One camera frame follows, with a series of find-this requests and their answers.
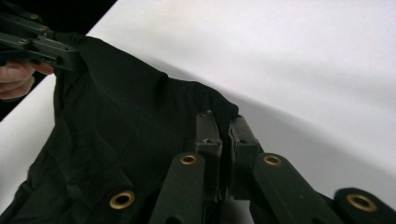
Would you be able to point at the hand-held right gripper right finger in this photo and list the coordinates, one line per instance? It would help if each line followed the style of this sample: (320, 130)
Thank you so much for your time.
(244, 146)

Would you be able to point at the black long-sleeved shirt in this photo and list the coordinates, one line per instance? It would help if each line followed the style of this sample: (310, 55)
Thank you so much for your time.
(124, 109)

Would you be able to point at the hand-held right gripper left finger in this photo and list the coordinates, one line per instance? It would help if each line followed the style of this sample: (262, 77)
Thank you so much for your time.
(209, 140)

